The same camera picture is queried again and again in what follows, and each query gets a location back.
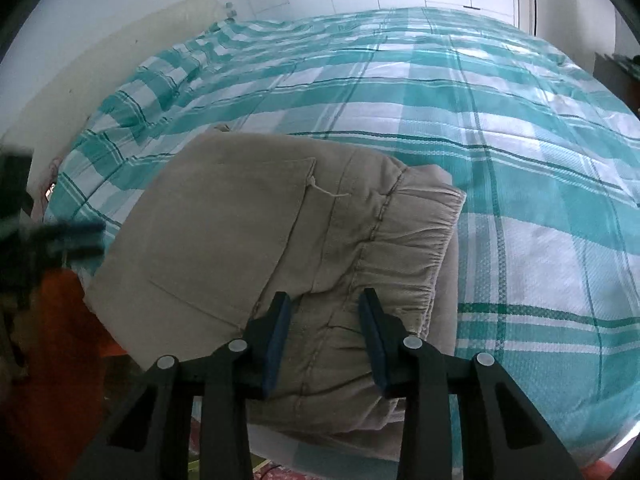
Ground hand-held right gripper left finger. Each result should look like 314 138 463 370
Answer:
70 291 293 480

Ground beige pants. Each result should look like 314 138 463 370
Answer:
82 127 467 461

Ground dark wooden furniture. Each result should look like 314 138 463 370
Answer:
594 52 640 122

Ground teal checked blanket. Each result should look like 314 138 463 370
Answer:
42 6 640 467

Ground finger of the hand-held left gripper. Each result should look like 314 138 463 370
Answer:
22 221 107 267

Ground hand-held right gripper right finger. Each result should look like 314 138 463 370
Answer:
358 288 584 480

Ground orange cloth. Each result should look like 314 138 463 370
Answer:
0 266 123 480

